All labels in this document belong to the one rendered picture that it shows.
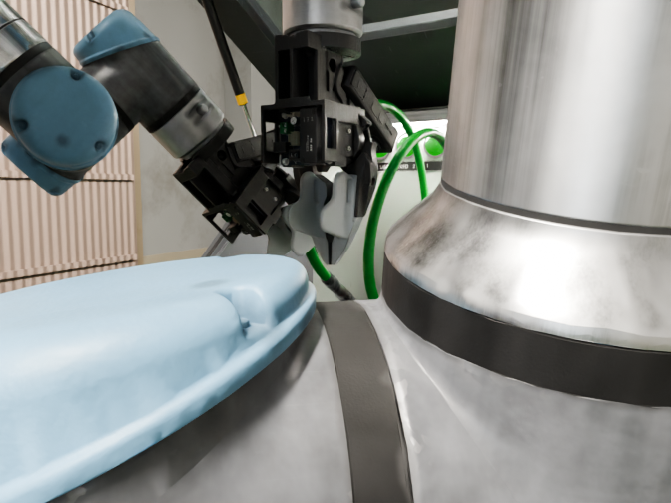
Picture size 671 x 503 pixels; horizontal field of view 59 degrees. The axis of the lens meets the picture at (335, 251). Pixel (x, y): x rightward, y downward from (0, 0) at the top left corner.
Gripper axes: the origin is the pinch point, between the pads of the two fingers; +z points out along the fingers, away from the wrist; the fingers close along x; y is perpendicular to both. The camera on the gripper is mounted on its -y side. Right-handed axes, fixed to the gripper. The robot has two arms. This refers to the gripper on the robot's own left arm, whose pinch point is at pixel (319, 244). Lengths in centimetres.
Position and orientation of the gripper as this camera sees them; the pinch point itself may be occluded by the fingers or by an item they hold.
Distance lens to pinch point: 77.2
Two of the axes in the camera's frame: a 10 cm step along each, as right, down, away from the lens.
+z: 6.0, 6.6, 4.4
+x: 6.8, -1.5, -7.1
